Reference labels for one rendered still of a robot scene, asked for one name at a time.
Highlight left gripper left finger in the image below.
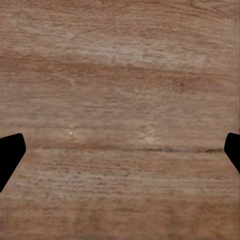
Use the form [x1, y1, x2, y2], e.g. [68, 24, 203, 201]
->
[0, 133, 26, 193]

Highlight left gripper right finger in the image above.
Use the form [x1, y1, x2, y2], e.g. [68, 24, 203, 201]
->
[224, 133, 240, 173]

